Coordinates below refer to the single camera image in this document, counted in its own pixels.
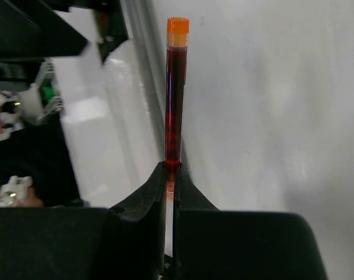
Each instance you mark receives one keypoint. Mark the aluminium rail frame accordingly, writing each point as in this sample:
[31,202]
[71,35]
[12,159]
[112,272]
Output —
[147,37]

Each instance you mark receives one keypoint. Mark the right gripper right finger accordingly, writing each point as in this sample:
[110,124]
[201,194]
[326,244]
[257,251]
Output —
[209,243]

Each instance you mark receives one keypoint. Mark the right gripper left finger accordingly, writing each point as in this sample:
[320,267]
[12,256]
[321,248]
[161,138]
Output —
[125,241]

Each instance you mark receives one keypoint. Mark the orange pen refill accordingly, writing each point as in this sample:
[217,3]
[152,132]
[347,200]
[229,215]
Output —
[178,29]

